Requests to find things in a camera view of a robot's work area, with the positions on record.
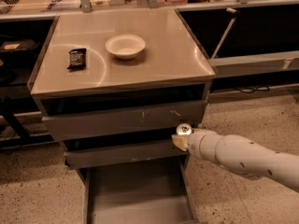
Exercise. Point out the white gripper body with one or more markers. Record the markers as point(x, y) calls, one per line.
point(196, 144)

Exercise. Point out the blue pepsi can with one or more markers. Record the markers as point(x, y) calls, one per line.
point(184, 129)

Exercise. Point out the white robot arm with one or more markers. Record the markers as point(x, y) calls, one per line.
point(239, 155)

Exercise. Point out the grey top drawer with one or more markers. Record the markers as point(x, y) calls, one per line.
point(124, 120)

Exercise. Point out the grey open bottom drawer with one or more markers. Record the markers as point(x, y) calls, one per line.
point(144, 192)

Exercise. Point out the grey drawer cabinet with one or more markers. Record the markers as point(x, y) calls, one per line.
point(170, 69)

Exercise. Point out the grey middle drawer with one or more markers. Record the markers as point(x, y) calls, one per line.
point(100, 156)

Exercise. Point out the white paper bowl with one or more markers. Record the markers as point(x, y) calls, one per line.
point(125, 47)

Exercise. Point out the grey low shelf right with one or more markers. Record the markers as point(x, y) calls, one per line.
point(256, 64)

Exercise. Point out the dark snack bar wrapper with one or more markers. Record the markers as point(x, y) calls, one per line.
point(77, 59)

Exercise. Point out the black bag on shelf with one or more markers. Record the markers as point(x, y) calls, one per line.
point(20, 53)

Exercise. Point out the black coiled object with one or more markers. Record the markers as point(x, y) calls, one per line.
point(7, 5)

